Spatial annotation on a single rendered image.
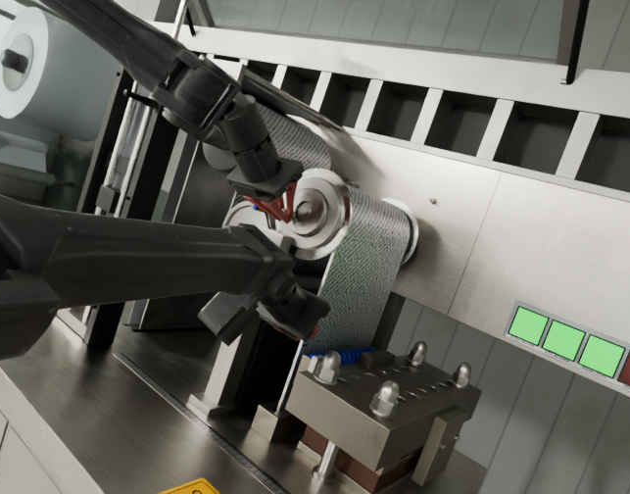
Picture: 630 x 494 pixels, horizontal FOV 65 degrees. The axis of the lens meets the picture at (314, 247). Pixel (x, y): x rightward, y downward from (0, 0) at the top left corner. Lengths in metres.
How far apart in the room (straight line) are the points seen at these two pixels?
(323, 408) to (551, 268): 0.49
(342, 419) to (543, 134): 0.69
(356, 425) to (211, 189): 0.58
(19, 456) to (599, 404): 2.53
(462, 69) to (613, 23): 1.96
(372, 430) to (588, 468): 2.34
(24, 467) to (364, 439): 0.47
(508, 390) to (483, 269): 1.88
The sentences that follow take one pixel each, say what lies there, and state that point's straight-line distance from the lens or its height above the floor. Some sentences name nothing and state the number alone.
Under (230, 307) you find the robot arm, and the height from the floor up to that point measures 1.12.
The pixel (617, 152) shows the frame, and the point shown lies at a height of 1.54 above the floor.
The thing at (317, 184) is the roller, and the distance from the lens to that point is 0.78.
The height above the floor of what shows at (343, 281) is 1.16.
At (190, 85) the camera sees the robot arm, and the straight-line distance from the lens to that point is 0.61.
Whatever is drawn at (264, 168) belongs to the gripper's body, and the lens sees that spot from 0.68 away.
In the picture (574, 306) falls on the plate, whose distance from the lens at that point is 0.96.
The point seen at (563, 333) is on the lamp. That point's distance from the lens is 0.96.
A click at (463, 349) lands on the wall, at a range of 2.79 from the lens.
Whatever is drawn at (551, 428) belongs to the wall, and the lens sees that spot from 2.89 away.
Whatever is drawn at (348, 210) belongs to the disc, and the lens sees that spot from 0.75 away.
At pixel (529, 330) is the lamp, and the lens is 0.97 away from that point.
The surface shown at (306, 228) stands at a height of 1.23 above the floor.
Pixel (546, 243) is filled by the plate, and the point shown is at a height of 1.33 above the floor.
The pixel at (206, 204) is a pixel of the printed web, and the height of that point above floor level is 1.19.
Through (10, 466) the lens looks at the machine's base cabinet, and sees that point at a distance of 0.89.
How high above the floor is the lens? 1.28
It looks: 6 degrees down
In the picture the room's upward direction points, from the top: 19 degrees clockwise
